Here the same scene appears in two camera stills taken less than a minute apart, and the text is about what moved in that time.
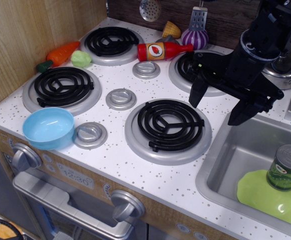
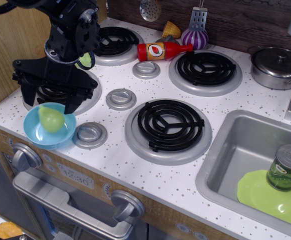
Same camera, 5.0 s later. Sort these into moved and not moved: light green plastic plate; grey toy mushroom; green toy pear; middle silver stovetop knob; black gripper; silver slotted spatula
Moved: black gripper; green toy pear
Not moved: grey toy mushroom; light green plastic plate; middle silver stovetop knob; silver slotted spatula
